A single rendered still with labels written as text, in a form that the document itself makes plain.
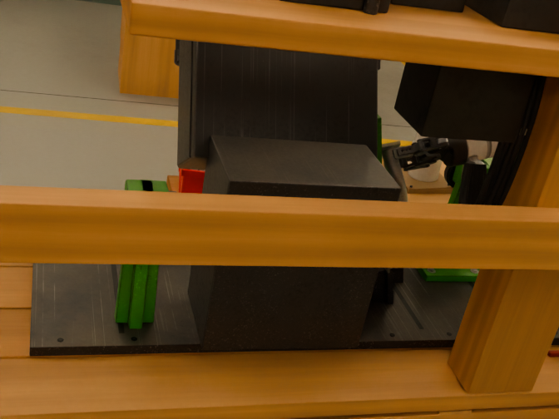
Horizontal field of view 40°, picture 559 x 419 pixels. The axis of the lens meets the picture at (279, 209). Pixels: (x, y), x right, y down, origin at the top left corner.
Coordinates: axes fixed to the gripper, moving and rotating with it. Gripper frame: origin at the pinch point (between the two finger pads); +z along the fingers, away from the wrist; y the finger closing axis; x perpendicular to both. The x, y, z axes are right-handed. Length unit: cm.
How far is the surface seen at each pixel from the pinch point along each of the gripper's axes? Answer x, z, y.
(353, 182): 9.2, 16.1, 23.0
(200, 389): 36, 47, 9
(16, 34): -252, 115, -378
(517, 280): 30.7, -8.3, 19.4
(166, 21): -5, 44, 61
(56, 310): 16, 69, 0
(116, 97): -162, 54, -312
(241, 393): 38, 41, 8
